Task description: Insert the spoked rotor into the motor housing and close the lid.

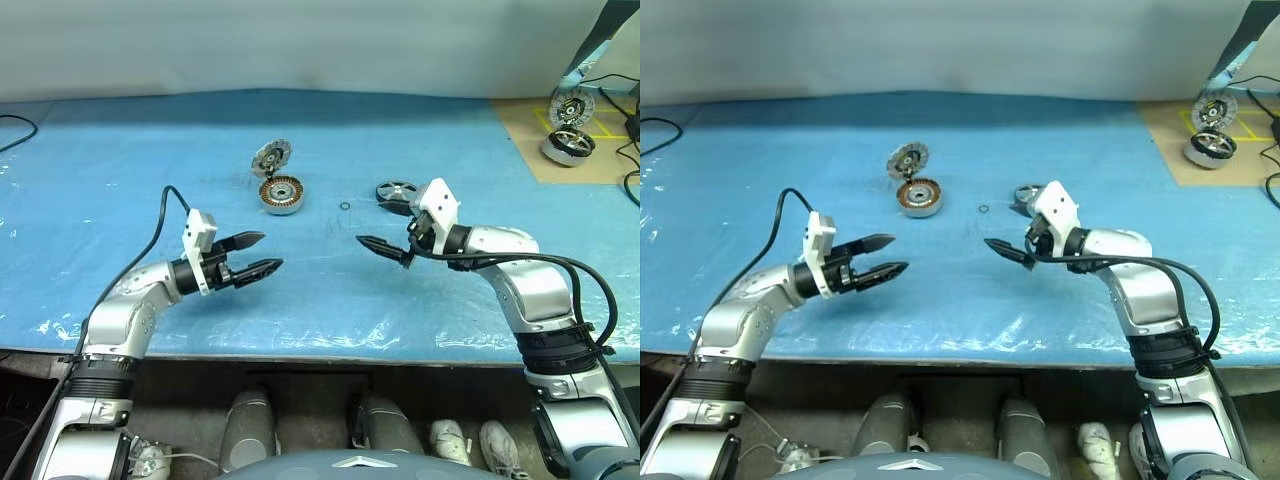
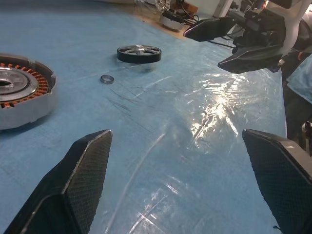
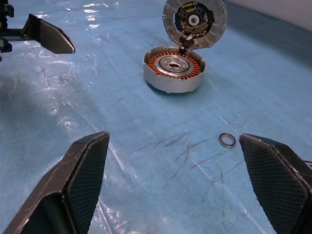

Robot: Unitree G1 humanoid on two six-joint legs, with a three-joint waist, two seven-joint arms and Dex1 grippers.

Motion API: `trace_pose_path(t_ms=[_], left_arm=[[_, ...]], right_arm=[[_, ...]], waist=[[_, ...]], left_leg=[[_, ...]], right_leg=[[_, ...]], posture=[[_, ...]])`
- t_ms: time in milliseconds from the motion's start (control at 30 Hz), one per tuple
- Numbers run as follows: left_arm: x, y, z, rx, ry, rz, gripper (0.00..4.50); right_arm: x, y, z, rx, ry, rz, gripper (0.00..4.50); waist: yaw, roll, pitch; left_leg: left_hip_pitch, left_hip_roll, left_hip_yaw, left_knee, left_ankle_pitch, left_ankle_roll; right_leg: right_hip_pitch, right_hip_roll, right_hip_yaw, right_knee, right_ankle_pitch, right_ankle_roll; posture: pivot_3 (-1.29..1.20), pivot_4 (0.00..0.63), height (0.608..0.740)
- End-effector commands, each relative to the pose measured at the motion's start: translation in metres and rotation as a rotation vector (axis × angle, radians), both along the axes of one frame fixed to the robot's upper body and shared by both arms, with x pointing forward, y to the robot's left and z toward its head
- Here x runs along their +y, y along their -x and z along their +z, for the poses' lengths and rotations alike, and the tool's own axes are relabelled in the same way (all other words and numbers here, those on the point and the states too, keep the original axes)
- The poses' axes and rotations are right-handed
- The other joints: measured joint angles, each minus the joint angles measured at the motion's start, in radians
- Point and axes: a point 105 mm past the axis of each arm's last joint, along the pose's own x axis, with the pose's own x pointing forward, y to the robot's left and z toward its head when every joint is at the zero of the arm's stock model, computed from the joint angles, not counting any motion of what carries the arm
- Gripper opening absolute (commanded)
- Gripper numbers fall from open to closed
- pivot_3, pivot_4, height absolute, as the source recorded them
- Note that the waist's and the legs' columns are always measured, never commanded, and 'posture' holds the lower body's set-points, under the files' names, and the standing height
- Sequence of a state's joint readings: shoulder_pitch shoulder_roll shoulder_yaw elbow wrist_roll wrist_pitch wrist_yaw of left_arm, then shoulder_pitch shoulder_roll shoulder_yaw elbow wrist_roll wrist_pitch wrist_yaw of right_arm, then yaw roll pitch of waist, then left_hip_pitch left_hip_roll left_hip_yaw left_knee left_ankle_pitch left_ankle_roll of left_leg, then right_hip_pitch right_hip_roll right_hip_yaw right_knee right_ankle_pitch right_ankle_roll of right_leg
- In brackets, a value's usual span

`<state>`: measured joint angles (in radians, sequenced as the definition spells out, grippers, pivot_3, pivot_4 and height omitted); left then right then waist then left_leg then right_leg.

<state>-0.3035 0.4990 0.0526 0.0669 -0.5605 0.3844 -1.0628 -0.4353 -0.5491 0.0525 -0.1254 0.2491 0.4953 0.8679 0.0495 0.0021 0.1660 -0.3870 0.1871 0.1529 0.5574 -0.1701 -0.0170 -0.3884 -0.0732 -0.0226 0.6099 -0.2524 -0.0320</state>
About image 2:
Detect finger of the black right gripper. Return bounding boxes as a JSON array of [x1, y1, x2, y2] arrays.
[[183, 16, 236, 42], [217, 44, 285, 74]]

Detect brown wooden block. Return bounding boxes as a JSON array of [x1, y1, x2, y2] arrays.
[[184, 0, 200, 12]]

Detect white stand leg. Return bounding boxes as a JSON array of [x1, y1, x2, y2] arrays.
[[215, 0, 234, 19]]

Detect round silver bell cap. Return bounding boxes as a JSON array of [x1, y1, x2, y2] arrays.
[[117, 44, 162, 64]]

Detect assembled silver spare motor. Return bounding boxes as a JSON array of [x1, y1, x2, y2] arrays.
[[159, 11, 186, 32]]

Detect silver motor housing copper windings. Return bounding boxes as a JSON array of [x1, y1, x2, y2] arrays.
[[0, 53, 57, 131]]

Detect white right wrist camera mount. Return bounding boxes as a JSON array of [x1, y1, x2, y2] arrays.
[[264, 0, 310, 56]]

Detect looped black cable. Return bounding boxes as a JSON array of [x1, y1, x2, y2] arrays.
[[180, 12, 203, 25]]

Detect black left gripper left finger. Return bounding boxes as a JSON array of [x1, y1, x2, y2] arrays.
[[3, 129, 113, 234]]

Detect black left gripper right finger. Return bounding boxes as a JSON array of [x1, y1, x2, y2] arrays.
[[242, 129, 312, 234]]

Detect small metal bearing ring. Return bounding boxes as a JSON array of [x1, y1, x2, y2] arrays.
[[100, 74, 115, 85]]

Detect spare geared silver cover plate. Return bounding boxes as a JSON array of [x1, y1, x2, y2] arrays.
[[155, 0, 173, 12]]

